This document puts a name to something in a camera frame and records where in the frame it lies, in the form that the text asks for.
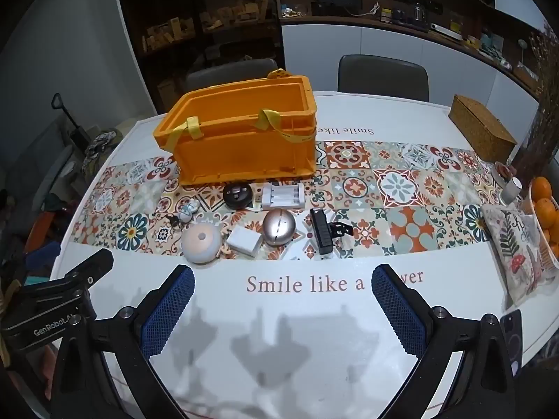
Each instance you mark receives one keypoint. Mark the patterned tile table runner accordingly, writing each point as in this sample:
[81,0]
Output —
[393,209]

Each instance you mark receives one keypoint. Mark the patterned cloth bundle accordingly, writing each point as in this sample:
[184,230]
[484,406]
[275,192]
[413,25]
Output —
[102,148]

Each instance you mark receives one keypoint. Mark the pink round device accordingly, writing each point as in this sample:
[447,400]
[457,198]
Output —
[201,244]

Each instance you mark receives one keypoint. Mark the black keys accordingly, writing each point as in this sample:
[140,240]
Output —
[174,221]

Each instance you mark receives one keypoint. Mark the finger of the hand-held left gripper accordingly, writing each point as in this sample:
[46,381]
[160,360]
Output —
[94,266]

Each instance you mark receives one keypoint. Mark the silver round gadget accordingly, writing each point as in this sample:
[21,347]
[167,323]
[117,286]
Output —
[279,227]

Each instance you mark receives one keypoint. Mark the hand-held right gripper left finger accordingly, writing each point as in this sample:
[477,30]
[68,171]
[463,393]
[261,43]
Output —
[168,310]

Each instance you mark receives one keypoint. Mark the black smartphone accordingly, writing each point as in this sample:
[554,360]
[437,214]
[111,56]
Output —
[511,340]

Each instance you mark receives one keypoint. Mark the small white cup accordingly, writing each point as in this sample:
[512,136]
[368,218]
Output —
[511,192]

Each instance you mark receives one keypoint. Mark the dark wooden shelf cabinet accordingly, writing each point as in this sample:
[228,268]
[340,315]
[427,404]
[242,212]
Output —
[131,30]

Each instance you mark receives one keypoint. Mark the printed leaf pillow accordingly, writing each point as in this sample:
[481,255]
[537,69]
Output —
[515,253]

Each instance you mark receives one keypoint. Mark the orange plastic crate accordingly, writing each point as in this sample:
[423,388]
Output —
[244,148]

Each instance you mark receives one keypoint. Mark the white square adapter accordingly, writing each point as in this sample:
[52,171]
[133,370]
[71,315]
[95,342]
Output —
[243,240]

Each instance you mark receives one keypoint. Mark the dark leather chair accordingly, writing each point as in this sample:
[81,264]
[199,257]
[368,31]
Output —
[382,76]
[227,74]

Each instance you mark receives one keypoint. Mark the wicker box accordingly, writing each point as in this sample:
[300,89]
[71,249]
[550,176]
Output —
[480,128]

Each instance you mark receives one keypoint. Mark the black round device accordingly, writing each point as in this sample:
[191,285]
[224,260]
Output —
[238,195]

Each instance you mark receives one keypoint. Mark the white battery charger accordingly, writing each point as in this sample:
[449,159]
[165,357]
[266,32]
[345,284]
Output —
[284,194]

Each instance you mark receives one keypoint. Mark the orange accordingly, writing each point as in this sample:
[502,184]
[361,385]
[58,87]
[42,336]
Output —
[546,214]
[541,188]

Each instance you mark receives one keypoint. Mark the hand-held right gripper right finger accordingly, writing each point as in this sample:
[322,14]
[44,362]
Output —
[399,310]

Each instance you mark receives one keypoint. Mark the black clip device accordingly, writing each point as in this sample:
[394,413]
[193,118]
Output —
[322,235]

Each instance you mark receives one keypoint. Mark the white fruit basket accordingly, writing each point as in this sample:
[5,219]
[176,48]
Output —
[551,255]

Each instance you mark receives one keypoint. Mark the small white lamp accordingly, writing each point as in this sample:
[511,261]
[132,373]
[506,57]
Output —
[522,43]

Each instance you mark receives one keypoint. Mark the white tube roll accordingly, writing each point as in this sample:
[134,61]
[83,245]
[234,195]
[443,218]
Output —
[445,31]

